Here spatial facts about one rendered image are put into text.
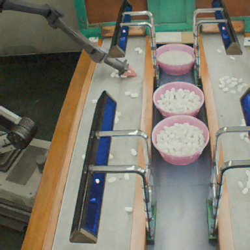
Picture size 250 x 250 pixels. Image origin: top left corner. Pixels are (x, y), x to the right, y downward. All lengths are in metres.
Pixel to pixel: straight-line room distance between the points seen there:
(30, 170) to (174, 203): 0.90
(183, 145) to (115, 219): 0.48
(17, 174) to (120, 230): 0.89
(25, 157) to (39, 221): 0.77
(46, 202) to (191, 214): 0.60
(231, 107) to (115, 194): 0.76
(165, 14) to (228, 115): 0.94
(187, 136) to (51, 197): 0.68
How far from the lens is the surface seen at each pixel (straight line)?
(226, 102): 1.91
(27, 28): 3.89
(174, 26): 2.49
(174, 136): 1.71
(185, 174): 1.63
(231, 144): 1.68
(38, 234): 1.44
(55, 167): 1.63
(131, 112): 1.85
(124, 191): 1.51
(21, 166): 2.13
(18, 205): 2.09
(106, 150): 1.22
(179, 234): 1.45
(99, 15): 2.50
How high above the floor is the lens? 1.91
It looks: 41 degrees down
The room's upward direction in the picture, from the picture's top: 9 degrees counter-clockwise
